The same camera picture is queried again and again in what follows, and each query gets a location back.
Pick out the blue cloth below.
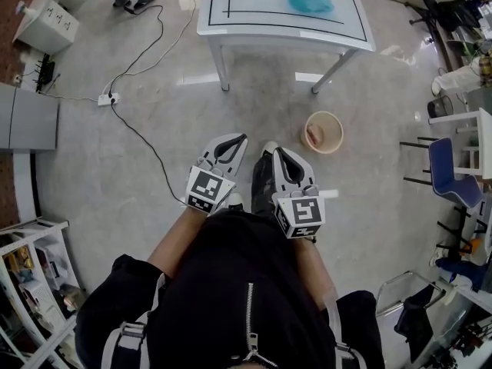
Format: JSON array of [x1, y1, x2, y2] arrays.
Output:
[[286, 0, 334, 15]]

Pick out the person's left forearm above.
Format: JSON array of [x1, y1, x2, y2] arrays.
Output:
[[147, 208, 211, 280]]

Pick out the grey harness strap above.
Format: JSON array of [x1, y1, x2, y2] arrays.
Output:
[[100, 273, 166, 369], [324, 288, 366, 369]]

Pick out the white cable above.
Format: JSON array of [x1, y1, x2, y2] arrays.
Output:
[[38, 0, 204, 102]]

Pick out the grey cabinet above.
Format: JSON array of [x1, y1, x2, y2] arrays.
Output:
[[0, 81, 61, 153]]

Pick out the blue chair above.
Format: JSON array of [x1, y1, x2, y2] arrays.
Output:
[[399, 136, 484, 209]]

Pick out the beige object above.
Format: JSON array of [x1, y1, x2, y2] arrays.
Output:
[[306, 123, 326, 145]]

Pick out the white side table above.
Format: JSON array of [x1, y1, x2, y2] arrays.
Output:
[[428, 108, 492, 180]]

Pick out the black jacket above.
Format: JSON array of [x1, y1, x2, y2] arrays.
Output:
[[394, 282, 438, 364]]

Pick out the metal frame chair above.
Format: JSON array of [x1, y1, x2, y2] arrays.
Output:
[[375, 270, 447, 318]]

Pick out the person's black top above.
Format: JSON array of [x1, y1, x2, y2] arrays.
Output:
[[75, 209, 385, 369]]

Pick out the black mesh bin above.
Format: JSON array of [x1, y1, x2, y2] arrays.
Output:
[[427, 95, 454, 118]]

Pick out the beige waste basket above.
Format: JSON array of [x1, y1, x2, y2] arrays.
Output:
[[300, 110, 344, 155]]

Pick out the black router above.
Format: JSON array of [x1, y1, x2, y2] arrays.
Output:
[[33, 54, 56, 91]]

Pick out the person's dark trousers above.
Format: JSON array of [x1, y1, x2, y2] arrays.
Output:
[[226, 154, 280, 218]]

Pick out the black office chair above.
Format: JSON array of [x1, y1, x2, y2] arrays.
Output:
[[409, 0, 481, 32]]

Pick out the black cable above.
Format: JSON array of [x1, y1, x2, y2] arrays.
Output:
[[110, 100, 188, 206], [102, 4, 165, 96]]

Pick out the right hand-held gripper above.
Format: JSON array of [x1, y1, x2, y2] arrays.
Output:
[[272, 147, 326, 240]]

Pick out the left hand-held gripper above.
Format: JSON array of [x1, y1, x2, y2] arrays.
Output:
[[185, 133, 249, 215]]

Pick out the white shelf rack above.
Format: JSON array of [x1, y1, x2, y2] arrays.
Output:
[[0, 217, 84, 369]]

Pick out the person's right forearm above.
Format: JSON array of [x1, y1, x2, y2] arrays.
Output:
[[295, 236, 339, 307]]

